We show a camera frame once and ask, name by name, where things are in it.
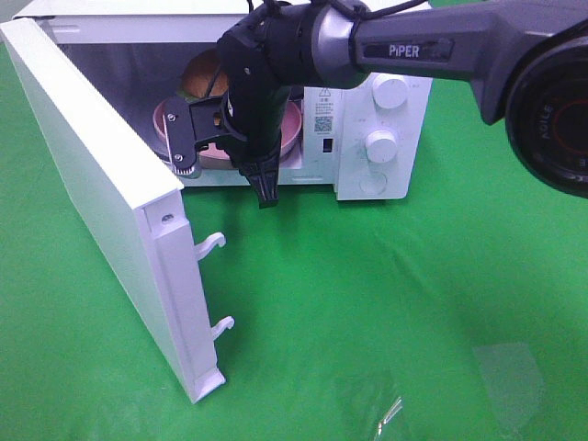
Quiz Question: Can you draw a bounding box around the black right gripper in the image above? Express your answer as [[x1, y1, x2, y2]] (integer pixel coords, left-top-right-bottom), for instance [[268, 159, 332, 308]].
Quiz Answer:
[[164, 23, 289, 209]]

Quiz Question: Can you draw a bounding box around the pink plate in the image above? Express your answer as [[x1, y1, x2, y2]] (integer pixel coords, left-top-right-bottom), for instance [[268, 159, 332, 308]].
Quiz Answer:
[[152, 99, 303, 170]]

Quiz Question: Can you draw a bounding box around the burger with lettuce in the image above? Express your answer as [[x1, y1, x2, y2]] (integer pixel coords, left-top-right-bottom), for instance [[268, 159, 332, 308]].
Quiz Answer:
[[180, 50, 229, 99]]

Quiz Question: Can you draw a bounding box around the white microwave door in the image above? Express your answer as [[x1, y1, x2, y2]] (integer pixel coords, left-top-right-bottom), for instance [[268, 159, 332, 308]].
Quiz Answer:
[[1, 18, 234, 401]]

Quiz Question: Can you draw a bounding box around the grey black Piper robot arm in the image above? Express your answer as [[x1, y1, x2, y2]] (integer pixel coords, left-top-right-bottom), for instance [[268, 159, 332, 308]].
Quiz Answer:
[[164, 1, 587, 207]]

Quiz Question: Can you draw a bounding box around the white warning label sticker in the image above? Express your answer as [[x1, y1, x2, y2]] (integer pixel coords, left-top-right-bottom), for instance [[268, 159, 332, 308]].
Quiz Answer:
[[311, 87, 343, 138]]

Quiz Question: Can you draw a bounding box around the white microwave oven body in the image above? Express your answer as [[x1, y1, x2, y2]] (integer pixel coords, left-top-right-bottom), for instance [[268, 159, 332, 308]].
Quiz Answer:
[[1, 1, 431, 206]]

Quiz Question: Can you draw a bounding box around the white upper power knob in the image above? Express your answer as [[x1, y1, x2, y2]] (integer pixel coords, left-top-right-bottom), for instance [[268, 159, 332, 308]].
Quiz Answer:
[[372, 73, 408, 109]]

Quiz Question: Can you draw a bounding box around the clear tape patch on cloth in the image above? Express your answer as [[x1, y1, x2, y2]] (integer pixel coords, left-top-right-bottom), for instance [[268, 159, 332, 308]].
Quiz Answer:
[[334, 370, 411, 440]]

